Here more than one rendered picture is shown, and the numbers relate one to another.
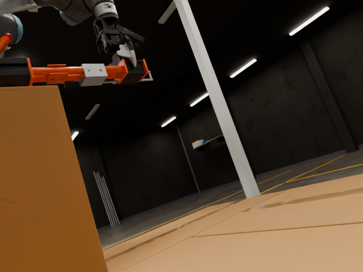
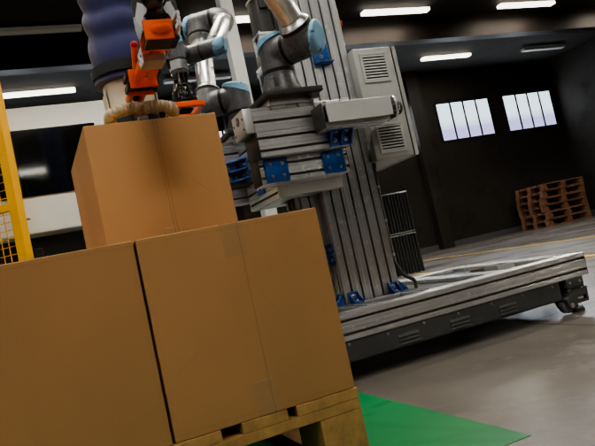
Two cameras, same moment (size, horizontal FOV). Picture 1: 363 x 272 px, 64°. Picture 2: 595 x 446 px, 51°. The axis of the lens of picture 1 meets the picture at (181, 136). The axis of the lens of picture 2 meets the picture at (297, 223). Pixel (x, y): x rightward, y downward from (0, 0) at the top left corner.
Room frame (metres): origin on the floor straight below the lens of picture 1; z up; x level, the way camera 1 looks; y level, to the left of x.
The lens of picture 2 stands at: (1.55, -1.34, 0.44)
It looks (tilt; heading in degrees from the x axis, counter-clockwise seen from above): 3 degrees up; 105
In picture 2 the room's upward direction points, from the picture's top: 12 degrees counter-clockwise
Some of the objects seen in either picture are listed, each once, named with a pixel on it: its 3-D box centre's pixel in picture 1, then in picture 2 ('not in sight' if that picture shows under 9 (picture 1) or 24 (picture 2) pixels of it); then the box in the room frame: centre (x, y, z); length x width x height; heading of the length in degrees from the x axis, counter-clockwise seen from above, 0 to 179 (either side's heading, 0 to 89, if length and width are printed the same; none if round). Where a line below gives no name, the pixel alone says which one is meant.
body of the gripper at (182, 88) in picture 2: not in sight; (182, 86); (0.60, 0.94, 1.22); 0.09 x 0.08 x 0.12; 127
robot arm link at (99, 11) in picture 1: (106, 14); not in sight; (0.90, 0.11, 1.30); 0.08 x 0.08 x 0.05
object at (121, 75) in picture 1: (131, 70); (156, 35); (0.91, 0.09, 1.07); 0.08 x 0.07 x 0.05; 127
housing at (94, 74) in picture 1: (92, 75); (151, 57); (0.83, 0.20, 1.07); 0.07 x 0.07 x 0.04; 37
